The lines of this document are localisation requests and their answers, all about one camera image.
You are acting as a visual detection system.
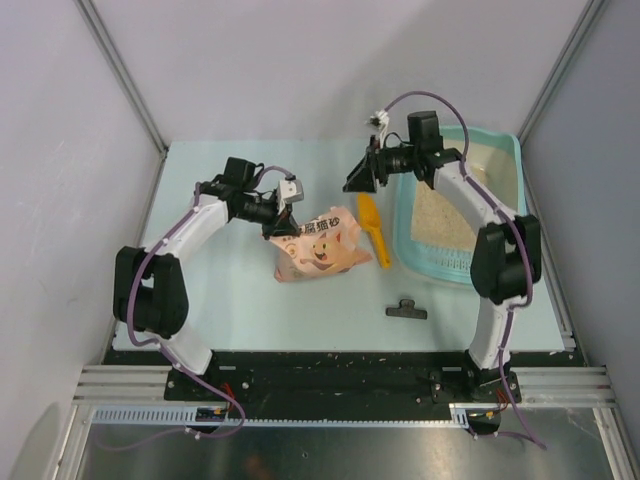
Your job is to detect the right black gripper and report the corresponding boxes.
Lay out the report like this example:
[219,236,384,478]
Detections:
[342,135,418,195]

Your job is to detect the yellow plastic litter scoop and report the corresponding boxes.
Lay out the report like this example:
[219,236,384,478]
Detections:
[356,193,392,269]

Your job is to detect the pink cat litter bag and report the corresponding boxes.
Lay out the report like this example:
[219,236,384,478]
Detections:
[270,206,372,283]

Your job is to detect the black bag clip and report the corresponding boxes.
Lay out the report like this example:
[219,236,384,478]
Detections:
[385,299,428,320]

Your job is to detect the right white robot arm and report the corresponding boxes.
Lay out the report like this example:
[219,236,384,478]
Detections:
[342,110,542,401]

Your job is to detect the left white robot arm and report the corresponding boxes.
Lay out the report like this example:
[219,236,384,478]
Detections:
[113,157,304,400]

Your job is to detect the clean litter in box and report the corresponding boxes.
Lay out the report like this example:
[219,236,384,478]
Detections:
[411,143,520,252]

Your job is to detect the teal plastic litter box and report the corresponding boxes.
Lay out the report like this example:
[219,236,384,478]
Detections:
[393,128,528,285]

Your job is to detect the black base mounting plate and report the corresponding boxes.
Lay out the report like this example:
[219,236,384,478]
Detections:
[102,349,524,404]

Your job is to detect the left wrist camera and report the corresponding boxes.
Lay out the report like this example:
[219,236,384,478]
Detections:
[277,178,304,205]

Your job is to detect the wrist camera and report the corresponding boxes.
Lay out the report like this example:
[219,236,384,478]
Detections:
[367,109,390,147]
[277,178,304,205]

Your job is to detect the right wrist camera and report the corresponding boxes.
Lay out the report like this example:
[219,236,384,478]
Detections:
[367,109,390,147]

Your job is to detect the grey slotted cable duct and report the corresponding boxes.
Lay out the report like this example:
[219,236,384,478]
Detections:
[92,405,469,428]

